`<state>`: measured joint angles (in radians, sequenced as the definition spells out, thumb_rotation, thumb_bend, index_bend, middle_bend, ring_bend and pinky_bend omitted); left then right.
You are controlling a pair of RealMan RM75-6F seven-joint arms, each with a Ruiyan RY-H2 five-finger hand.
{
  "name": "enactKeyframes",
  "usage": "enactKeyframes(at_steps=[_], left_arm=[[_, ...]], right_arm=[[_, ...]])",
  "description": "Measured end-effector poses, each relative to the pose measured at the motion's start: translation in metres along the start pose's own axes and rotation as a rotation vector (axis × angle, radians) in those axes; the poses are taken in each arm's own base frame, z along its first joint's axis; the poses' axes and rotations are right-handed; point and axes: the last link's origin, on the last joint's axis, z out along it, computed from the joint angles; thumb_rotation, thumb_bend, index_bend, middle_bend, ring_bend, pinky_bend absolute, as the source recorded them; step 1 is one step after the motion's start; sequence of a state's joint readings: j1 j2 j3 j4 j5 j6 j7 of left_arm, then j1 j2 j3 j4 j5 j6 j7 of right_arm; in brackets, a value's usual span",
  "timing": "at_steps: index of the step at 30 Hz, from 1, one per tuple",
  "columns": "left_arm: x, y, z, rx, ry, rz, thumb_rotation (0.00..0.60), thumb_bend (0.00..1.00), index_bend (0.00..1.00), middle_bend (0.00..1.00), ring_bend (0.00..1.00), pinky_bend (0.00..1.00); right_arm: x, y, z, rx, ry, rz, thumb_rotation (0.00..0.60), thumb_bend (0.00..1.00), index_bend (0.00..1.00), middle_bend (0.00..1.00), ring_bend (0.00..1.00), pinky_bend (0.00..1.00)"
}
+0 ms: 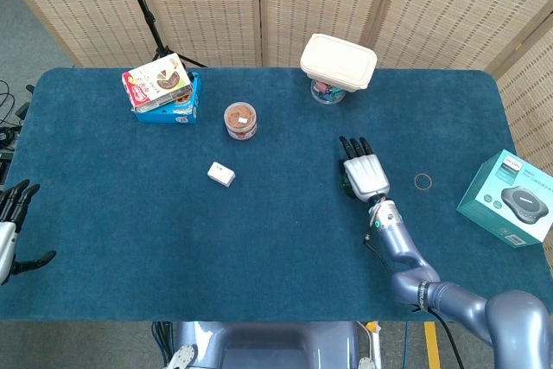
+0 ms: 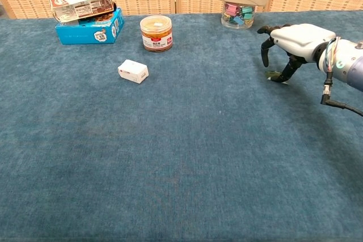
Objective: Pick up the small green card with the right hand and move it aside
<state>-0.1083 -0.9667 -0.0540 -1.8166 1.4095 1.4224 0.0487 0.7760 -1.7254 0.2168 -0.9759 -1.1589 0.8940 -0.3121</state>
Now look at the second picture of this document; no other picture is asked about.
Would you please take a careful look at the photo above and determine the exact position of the small white box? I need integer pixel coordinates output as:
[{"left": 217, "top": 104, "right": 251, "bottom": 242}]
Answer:
[{"left": 117, "top": 59, "right": 150, "bottom": 84}]

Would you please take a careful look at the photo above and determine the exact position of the blue felt table cloth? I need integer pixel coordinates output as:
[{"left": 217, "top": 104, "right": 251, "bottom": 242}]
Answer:
[{"left": 0, "top": 10, "right": 363, "bottom": 242}]

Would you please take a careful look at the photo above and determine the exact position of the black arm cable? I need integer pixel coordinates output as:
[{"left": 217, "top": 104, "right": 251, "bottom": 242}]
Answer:
[{"left": 320, "top": 71, "right": 363, "bottom": 117}]

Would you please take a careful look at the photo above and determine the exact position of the blue cookie box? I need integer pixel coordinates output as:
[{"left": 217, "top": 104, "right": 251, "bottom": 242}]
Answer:
[{"left": 54, "top": 7, "right": 125, "bottom": 45}]

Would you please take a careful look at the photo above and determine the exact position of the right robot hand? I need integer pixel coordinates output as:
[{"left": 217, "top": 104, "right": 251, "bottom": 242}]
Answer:
[{"left": 257, "top": 23, "right": 337, "bottom": 83}]

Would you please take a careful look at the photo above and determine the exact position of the clear jar of binder clips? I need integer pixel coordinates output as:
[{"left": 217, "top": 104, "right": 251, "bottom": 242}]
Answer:
[{"left": 221, "top": 1, "right": 257, "bottom": 30}]

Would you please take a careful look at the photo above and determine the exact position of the clear jar of rubber bands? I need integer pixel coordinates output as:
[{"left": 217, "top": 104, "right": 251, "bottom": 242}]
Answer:
[{"left": 140, "top": 15, "right": 173, "bottom": 53}]

